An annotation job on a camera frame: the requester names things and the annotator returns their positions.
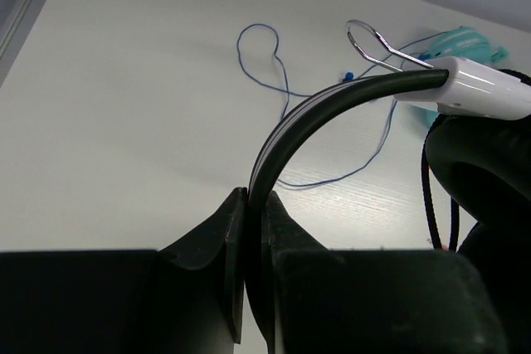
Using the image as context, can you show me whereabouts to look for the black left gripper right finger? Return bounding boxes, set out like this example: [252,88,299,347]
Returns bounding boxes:
[261,194,509,353]

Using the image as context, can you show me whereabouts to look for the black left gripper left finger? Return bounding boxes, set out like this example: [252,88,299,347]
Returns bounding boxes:
[1,188,247,353]

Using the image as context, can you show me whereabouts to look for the white black headphones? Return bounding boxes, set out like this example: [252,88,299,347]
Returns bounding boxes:
[246,19,531,354]

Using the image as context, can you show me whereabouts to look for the teal headphones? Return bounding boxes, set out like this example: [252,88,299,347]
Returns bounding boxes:
[408,25,510,121]

